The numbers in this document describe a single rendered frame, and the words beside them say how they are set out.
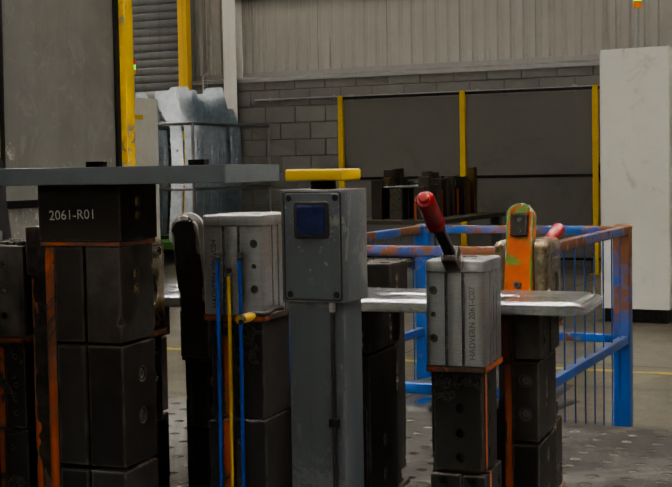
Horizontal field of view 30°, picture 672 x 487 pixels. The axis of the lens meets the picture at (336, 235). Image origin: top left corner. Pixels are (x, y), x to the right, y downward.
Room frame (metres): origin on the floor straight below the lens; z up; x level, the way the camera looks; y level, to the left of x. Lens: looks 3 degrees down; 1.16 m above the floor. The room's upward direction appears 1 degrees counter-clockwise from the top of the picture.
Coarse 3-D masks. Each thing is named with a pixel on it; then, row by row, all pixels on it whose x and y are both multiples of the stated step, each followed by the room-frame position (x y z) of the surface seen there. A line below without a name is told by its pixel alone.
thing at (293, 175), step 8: (336, 168) 1.26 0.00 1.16; (352, 168) 1.26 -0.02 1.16; (288, 176) 1.24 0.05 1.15; (296, 176) 1.24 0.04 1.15; (304, 176) 1.24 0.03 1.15; (312, 176) 1.23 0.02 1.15; (320, 176) 1.23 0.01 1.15; (328, 176) 1.23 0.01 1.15; (336, 176) 1.22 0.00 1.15; (344, 176) 1.23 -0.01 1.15; (352, 176) 1.25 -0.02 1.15; (360, 176) 1.28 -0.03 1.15; (312, 184) 1.25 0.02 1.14; (320, 184) 1.25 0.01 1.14; (328, 184) 1.25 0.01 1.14
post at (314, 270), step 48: (288, 192) 1.24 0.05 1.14; (336, 192) 1.22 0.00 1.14; (288, 240) 1.24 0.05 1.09; (336, 240) 1.22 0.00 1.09; (288, 288) 1.24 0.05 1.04; (336, 288) 1.22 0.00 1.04; (336, 336) 1.23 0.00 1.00; (336, 384) 1.23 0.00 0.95; (336, 432) 1.22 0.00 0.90; (336, 480) 1.22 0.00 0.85
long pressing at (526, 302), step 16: (176, 288) 1.71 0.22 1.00; (368, 288) 1.67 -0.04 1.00; (384, 288) 1.66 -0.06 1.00; (400, 288) 1.66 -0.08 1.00; (416, 288) 1.65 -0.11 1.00; (176, 304) 1.59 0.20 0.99; (368, 304) 1.50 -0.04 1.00; (384, 304) 1.49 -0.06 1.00; (400, 304) 1.49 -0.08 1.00; (416, 304) 1.48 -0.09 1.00; (512, 304) 1.44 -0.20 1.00; (528, 304) 1.43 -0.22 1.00; (544, 304) 1.43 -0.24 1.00; (560, 304) 1.42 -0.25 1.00; (576, 304) 1.43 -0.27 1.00; (592, 304) 1.48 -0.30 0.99
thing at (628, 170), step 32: (640, 0) 9.20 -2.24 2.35; (608, 64) 9.21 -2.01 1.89; (640, 64) 9.10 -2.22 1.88; (608, 96) 9.21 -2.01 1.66; (640, 96) 9.10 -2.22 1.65; (608, 128) 9.21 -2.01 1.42; (640, 128) 9.10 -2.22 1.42; (608, 160) 9.21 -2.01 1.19; (640, 160) 9.11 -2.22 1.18; (608, 192) 9.21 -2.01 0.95; (640, 192) 9.11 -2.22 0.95; (608, 224) 9.21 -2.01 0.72; (640, 224) 9.11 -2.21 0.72; (608, 256) 9.22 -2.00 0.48; (640, 256) 9.11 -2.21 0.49; (608, 288) 9.22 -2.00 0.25; (640, 288) 9.11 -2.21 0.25; (608, 320) 9.23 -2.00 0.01; (640, 320) 9.12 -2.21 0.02
